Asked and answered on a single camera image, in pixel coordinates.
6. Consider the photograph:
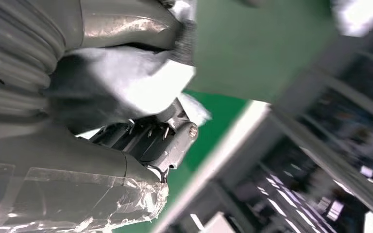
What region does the green conveyor belt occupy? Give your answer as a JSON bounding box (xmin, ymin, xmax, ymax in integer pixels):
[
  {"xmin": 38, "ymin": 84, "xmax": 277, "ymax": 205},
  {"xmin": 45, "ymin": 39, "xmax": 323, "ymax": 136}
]
[{"xmin": 112, "ymin": 91, "xmax": 272, "ymax": 233}]

